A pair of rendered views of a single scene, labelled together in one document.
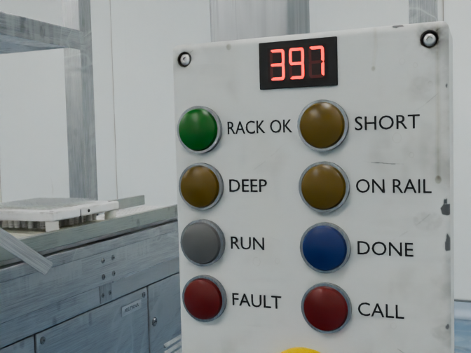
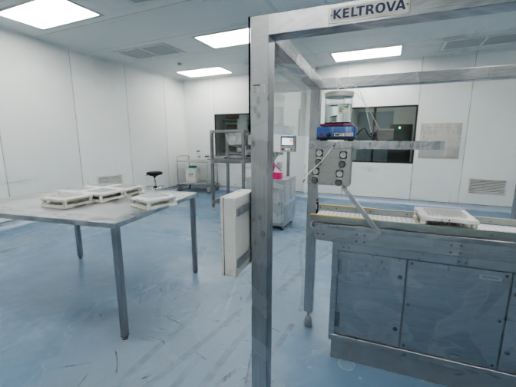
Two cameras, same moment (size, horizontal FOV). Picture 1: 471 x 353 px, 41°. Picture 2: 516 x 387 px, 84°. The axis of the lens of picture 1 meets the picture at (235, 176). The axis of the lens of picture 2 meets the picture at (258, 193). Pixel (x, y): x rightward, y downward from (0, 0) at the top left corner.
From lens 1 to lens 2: 1.11 m
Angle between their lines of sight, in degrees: 88
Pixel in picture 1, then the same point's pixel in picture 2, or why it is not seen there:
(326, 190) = not seen: hidden behind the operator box
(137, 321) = (496, 286)
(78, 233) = (432, 228)
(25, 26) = (401, 144)
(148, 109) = not seen: outside the picture
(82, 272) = (432, 245)
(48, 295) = (407, 246)
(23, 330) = (398, 255)
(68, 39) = (430, 146)
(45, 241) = (408, 226)
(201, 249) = not seen: hidden behind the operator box
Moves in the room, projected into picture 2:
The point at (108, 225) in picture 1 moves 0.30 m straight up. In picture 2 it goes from (458, 230) to (467, 167)
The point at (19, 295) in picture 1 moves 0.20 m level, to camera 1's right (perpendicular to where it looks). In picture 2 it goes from (390, 241) to (411, 256)
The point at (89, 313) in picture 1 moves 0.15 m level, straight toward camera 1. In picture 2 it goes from (448, 266) to (424, 269)
